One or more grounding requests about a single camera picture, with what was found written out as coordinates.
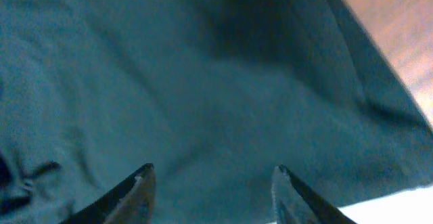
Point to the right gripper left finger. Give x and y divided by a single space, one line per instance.
130 202

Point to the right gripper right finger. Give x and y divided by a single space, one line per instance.
294 202

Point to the black t-shirt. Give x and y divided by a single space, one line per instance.
214 93

